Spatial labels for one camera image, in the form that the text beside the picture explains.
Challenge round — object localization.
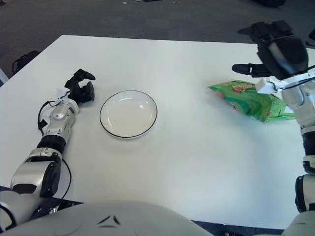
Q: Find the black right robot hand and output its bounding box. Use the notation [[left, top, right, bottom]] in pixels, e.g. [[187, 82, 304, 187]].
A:
[[232, 21, 310, 81]]

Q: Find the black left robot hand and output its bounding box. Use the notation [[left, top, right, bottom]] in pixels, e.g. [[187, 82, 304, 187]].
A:
[[64, 68, 96, 105]]

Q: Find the green snack chip bag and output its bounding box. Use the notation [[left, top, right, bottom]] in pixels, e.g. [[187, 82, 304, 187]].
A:
[[207, 80, 295, 123]]

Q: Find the white plate black rim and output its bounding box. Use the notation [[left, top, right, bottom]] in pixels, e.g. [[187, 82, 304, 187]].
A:
[[99, 90, 158, 140]]

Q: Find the large black floor object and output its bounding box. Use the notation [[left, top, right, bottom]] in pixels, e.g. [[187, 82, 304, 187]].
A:
[[253, 0, 286, 7]]

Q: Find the black backpack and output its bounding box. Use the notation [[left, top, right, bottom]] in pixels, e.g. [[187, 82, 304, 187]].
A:
[[12, 50, 41, 73]]

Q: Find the white table leg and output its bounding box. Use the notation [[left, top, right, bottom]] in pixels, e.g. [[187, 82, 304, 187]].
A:
[[0, 67, 9, 86]]

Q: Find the silver robot torso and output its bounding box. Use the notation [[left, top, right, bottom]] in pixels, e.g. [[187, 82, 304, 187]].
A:
[[4, 200, 220, 236]]

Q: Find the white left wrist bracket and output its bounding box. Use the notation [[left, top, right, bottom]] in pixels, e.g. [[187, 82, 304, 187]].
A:
[[56, 88, 71, 104]]

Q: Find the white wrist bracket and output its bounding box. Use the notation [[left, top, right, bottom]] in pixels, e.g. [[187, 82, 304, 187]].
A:
[[255, 71, 315, 95], [56, 88, 71, 104]]

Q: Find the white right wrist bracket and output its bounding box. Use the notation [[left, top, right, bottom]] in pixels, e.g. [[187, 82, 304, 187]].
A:
[[255, 71, 315, 95]]

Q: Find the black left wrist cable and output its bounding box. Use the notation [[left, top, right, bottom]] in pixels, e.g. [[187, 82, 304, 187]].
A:
[[37, 97, 72, 136]]

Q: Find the black left elbow cable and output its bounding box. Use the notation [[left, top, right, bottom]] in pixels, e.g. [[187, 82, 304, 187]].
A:
[[60, 158, 72, 199]]

